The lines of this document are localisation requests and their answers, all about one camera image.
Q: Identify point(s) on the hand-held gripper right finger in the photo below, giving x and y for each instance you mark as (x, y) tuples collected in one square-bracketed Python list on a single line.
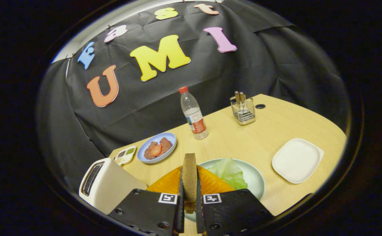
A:
[(199, 209)]

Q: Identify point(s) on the brown meat patty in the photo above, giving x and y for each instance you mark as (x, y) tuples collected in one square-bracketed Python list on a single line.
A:
[(166, 146), (148, 153)]

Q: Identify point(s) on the green lettuce leaf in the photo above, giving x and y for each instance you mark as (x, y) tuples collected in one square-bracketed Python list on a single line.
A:
[(227, 173)]

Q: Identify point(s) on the white compartment seasoning dish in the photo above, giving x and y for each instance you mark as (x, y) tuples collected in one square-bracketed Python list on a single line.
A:
[(125, 155)]

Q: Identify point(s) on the clear plastic bottle red cap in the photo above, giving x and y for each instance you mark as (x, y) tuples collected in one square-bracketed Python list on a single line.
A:
[(196, 121)]

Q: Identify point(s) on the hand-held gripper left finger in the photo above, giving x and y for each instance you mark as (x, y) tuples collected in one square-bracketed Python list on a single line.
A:
[(180, 203)]

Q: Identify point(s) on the brown toasted bread slice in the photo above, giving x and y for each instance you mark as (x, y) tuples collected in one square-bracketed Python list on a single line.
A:
[(189, 177)]

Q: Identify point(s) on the red tomato slice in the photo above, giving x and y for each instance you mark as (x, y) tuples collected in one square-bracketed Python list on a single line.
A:
[(156, 150)]

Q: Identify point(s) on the white toaster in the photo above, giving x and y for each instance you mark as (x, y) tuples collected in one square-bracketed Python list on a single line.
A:
[(112, 186)]

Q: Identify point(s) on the white square plate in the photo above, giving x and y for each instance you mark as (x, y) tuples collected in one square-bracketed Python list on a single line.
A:
[(296, 160)]

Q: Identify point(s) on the pale green plate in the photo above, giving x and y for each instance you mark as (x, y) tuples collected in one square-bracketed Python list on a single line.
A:
[(255, 180)]

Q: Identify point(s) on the blue plate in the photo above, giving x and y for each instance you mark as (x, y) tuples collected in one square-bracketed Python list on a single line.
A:
[(169, 137)]

